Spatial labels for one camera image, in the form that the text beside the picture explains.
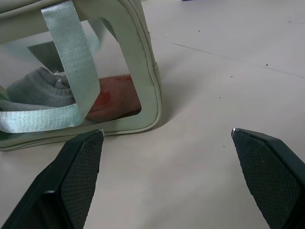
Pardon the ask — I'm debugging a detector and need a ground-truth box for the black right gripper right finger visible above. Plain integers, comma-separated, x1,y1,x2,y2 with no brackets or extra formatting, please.
231,127,305,229

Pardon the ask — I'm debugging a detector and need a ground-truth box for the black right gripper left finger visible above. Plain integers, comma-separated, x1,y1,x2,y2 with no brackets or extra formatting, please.
1,129,105,229

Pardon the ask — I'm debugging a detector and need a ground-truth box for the clear cream-trimmed pouch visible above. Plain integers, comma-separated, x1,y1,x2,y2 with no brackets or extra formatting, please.
0,0,163,153

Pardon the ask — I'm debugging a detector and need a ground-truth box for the grey knitted cloth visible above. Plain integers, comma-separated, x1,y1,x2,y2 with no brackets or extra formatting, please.
6,67,74,108

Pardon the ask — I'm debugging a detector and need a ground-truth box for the red-orange cloth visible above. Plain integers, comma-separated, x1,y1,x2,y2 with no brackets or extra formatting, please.
84,74,142,121

